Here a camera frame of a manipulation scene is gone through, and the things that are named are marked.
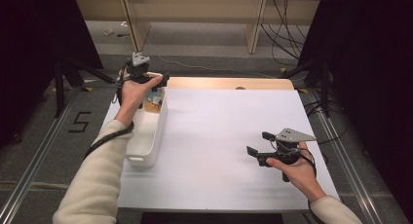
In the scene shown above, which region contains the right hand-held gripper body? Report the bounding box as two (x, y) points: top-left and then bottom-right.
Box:
(256, 127), (318, 183)

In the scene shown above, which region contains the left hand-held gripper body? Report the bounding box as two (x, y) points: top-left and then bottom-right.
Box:
(126, 52), (160, 85)

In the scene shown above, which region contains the small tan box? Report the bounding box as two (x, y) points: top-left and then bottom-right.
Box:
(144, 71), (166, 115)

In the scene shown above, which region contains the white plastic storage box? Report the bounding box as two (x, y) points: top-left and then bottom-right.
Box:
(125, 86), (169, 168)

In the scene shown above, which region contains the person's left hand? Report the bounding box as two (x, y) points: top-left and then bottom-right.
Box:
(118, 69), (164, 117)

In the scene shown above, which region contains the person's right hand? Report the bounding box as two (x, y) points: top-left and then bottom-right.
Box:
(266, 141), (322, 195)

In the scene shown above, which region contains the black metal stand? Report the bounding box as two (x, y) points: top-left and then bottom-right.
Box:
(53, 56), (123, 118)
(281, 57), (332, 118)

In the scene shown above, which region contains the beige wooden shelf unit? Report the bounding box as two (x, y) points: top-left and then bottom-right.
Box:
(73, 0), (320, 55)

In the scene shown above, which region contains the black curtain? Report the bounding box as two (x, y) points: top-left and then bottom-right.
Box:
(297, 0), (413, 218)
(0, 0), (103, 149)

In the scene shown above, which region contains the black floor cable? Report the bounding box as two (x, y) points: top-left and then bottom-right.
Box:
(305, 98), (350, 164)

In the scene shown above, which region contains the aluminium floor rail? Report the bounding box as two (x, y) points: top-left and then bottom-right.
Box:
(0, 87), (81, 224)
(308, 89), (388, 224)

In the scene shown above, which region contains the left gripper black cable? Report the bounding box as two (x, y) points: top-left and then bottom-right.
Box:
(83, 62), (135, 160)

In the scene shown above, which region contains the bundle of black cables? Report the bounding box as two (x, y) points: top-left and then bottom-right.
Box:
(261, 0), (308, 67)

